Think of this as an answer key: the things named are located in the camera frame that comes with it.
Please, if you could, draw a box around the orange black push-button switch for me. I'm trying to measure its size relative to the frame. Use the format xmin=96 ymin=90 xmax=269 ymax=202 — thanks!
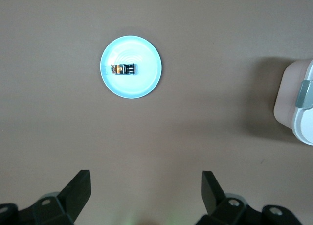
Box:
xmin=110 ymin=63 xmax=138 ymax=76

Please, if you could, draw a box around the white lidded lunch box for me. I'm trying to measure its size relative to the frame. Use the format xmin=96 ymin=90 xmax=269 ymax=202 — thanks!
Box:
xmin=273 ymin=58 xmax=313 ymax=146

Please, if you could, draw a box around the light blue round plate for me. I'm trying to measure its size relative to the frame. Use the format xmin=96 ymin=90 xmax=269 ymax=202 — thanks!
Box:
xmin=99 ymin=35 xmax=163 ymax=99

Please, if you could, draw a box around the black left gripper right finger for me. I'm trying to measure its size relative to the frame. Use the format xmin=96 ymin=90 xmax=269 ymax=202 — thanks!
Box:
xmin=197 ymin=170 xmax=300 ymax=225

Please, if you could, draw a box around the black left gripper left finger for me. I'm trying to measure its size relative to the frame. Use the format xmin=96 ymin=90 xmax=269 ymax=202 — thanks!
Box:
xmin=0 ymin=170 xmax=92 ymax=225

